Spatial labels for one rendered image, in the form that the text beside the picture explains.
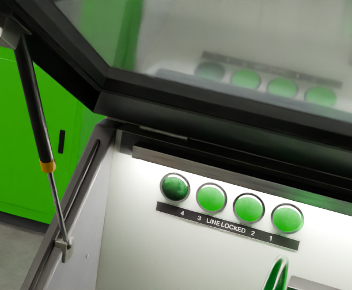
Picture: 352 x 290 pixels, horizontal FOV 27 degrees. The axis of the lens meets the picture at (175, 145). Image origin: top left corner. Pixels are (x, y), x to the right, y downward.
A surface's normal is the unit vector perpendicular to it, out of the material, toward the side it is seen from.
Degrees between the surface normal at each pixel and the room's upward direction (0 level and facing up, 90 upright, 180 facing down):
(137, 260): 90
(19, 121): 90
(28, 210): 90
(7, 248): 0
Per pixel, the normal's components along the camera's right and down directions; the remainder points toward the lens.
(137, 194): -0.31, 0.29
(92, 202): 0.94, 0.25
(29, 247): 0.15, -0.92
